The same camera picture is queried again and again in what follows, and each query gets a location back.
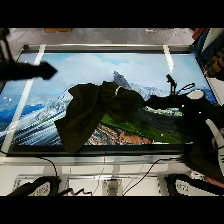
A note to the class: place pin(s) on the silver frame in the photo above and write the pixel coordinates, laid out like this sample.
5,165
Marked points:
100,160

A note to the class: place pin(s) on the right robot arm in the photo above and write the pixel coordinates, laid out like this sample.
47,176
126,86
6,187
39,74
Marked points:
166,101

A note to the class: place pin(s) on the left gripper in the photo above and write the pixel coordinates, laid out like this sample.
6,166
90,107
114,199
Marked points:
47,70

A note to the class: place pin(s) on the dark green garment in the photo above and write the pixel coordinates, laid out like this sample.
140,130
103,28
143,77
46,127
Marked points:
83,113

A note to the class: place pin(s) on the heap of clothes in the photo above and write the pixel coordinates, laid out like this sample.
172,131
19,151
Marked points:
213,56

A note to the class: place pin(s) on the black garment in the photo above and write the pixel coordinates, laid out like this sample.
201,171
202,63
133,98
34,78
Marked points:
200,156

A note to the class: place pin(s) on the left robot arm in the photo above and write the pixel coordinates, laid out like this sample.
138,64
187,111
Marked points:
16,70

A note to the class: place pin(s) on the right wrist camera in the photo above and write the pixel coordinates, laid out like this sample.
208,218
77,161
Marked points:
171,81

